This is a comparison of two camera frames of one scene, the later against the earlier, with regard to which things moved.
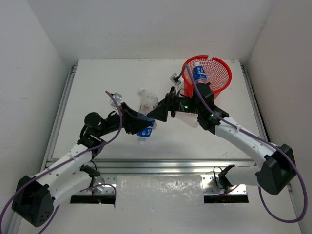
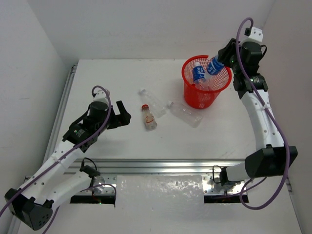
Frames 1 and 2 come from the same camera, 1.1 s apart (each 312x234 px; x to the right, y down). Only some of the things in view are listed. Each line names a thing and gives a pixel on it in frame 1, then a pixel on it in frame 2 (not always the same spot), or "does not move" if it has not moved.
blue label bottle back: (146, 133) to (214, 67)
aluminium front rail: (109, 169) does not move
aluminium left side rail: (68, 82) does not move
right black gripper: (168, 104) to (225, 53)
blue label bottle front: (199, 73) does not move
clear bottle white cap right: (190, 119) does not move
